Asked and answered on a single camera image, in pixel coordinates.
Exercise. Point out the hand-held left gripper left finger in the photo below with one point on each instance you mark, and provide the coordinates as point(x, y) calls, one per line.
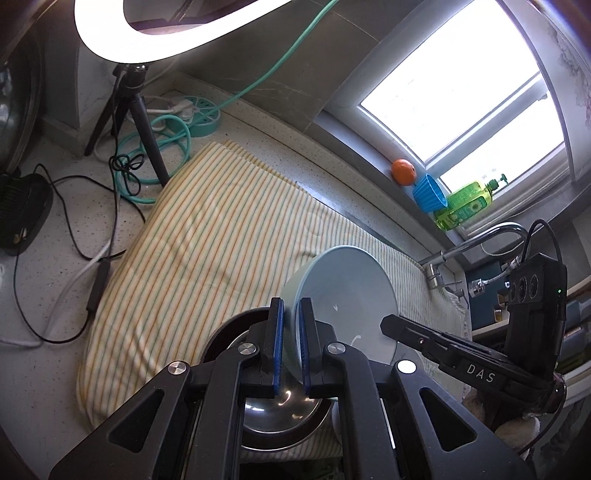
point(278, 360)

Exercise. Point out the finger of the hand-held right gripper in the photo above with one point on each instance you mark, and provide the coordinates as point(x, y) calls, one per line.
point(415, 337)

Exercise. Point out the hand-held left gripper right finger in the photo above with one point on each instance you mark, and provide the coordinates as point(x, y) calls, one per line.
point(304, 360)

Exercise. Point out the large steel bowl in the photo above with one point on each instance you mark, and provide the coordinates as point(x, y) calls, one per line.
point(231, 327)

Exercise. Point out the light blue ceramic bowl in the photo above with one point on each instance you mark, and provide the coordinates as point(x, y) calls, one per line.
point(346, 300)

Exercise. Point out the person's right hand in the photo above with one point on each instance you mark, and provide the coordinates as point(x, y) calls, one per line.
point(517, 427)

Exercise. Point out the dark teal utensil holder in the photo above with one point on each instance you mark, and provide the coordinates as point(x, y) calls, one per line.
point(485, 309)

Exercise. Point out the chrome faucet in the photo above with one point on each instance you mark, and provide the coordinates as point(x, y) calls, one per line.
point(434, 272)

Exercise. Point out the green dish soap bottle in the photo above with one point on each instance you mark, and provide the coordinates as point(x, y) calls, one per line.
point(466, 203)

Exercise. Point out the blue ribbed cup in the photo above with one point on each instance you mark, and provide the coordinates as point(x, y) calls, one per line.
point(429, 194)

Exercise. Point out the striped cloth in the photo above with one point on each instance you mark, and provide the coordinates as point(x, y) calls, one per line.
point(207, 230)

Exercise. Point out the orange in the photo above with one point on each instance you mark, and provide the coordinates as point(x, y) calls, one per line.
point(404, 171)

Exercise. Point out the window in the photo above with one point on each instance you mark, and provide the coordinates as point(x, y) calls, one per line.
point(438, 92)

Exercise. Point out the teal round power strip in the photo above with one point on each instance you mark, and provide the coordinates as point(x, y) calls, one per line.
point(205, 122)

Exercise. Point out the white plug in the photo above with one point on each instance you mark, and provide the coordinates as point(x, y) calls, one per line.
point(184, 108)

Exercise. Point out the black device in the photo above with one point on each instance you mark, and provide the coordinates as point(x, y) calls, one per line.
point(23, 212)

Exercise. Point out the black tripod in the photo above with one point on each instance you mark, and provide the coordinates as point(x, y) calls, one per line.
point(138, 92)

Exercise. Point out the metal pot lid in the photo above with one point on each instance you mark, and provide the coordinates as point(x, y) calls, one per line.
point(14, 115)

